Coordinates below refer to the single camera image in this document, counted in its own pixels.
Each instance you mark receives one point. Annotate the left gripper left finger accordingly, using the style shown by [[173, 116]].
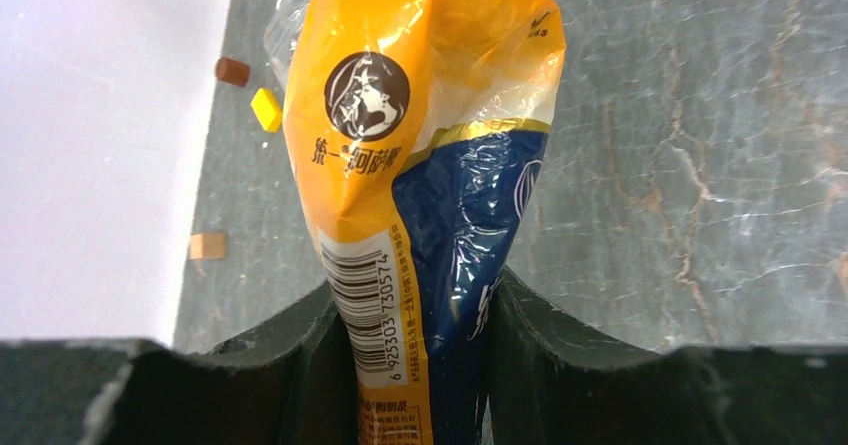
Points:
[[288, 380]]

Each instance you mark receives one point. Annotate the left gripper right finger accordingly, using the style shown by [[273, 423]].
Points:
[[556, 380]]

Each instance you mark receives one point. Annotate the orange tea bottle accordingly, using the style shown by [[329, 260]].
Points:
[[416, 130]]

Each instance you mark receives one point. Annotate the clear plastic bottle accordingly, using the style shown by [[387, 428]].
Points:
[[281, 36]]

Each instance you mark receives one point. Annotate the tan wooden cube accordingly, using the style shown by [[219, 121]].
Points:
[[207, 246]]

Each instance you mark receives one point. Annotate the yellow block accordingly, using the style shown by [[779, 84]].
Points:
[[267, 110]]

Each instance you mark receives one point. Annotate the brown wooden cylinder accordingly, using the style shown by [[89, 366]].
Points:
[[233, 72]]

